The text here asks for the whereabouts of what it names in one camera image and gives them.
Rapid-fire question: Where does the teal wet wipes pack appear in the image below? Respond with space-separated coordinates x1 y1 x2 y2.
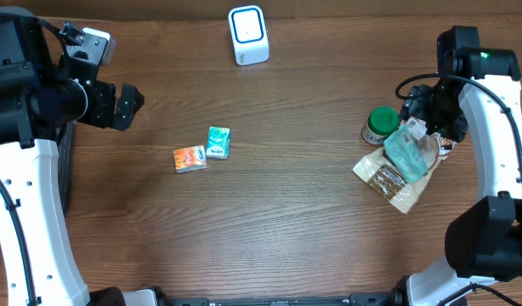
383 126 428 184

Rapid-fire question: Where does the round can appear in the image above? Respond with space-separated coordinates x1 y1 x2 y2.
361 106 400 145

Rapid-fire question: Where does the orange packet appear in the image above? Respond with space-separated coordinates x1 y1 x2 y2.
173 145 207 173

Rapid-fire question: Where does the brown white snack bag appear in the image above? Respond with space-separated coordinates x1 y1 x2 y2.
353 117 457 213

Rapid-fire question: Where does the small green white packet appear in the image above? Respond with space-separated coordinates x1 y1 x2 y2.
206 127 231 159

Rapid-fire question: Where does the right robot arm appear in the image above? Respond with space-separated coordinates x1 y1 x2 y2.
388 25 522 305

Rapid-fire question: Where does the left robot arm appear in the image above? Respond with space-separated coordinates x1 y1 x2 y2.
0 7 156 306

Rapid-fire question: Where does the white barcode scanner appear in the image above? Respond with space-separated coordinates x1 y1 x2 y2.
228 5 270 66

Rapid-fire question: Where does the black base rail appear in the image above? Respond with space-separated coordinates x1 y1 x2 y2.
88 286 470 306

